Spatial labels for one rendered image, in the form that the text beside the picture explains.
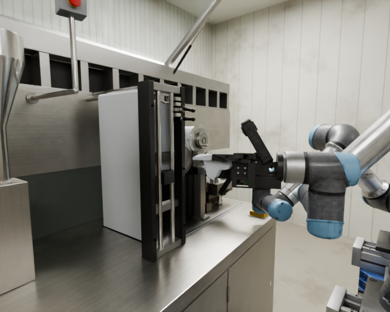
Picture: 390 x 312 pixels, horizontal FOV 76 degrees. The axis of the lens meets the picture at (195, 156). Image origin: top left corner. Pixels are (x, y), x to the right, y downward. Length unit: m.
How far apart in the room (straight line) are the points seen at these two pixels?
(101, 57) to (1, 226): 0.77
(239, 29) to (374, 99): 2.04
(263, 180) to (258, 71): 3.29
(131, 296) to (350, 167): 0.58
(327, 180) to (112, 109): 0.74
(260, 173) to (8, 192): 0.61
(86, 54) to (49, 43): 0.14
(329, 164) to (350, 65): 2.92
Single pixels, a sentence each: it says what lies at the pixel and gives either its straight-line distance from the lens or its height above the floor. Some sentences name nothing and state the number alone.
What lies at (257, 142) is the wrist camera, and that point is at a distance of 0.59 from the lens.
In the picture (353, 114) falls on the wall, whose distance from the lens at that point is 3.40.
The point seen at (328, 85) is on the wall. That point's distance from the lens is 3.48.
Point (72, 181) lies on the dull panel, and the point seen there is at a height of 1.09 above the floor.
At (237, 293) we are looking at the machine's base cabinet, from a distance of 1.09.
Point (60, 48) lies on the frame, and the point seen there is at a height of 1.60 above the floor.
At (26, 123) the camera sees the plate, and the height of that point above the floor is 1.32.
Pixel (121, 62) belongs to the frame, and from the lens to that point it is 1.28.
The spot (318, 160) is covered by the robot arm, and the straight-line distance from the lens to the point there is 0.60.
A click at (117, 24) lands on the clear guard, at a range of 1.24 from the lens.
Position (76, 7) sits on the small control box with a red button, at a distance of 0.83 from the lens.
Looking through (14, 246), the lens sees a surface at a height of 1.01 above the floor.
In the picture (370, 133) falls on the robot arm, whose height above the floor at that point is 1.29.
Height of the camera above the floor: 1.31
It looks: 7 degrees down
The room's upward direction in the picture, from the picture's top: straight up
